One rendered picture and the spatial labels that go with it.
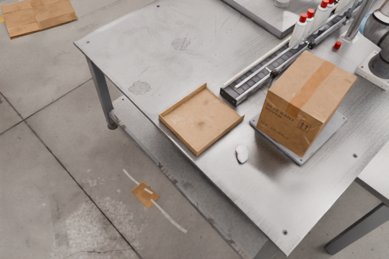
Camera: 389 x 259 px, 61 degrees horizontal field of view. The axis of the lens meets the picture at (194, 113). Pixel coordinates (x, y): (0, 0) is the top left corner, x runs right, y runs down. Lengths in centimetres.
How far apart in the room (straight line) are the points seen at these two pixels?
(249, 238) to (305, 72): 100
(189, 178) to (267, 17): 107
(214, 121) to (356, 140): 65
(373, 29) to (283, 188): 91
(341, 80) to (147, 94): 87
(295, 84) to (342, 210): 128
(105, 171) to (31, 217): 52
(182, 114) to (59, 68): 171
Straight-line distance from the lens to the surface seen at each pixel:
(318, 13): 193
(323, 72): 146
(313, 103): 133
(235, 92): 160
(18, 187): 253
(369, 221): 182
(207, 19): 205
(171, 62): 178
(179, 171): 209
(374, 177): 162
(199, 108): 158
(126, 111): 236
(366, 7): 202
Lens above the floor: 210
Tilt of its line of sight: 54 degrees down
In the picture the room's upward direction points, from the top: 3 degrees clockwise
